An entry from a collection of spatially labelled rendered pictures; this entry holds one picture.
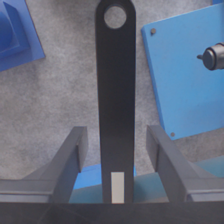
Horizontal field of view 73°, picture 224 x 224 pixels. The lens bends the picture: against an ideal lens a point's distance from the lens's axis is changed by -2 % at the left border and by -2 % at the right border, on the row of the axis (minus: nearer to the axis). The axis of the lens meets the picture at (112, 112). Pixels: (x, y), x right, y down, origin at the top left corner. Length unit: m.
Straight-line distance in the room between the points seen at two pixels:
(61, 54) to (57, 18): 0.24
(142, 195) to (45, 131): 1.28
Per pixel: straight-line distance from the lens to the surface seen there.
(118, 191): 0.17
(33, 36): 1.33
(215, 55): 0.79
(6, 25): 1.21
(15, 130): 1.55
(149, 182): 0.22
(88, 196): 0.23
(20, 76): 1.40
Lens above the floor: 1.19
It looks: 73 degrees down
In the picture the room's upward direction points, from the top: 177 degrees counter-clockwise
